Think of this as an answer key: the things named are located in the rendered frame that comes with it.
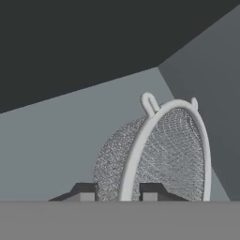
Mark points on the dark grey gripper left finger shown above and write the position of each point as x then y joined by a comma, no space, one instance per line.
82,189

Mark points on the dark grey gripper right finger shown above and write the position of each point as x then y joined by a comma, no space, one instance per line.
153,189

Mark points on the grey mesh tea strainer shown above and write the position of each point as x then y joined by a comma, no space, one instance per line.
175,150

